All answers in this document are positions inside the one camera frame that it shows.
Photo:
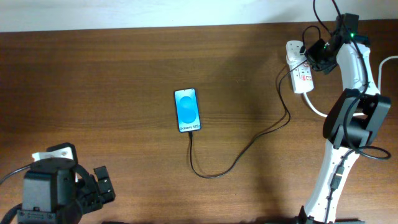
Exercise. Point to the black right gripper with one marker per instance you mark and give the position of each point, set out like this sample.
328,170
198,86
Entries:
309,53

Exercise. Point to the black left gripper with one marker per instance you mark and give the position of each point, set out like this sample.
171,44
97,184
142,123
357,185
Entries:
96,198

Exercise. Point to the blue Samsung Galaxy smartphone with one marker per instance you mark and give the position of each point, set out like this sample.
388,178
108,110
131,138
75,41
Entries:
188,117

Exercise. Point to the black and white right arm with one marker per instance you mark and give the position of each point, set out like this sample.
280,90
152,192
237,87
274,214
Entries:
352,124

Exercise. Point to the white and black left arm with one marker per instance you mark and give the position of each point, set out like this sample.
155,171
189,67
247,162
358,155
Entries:
57,189

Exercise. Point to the white power strip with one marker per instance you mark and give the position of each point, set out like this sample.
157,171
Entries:
301,76

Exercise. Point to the white USB wall charger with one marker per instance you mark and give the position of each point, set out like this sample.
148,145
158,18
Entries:
294,56

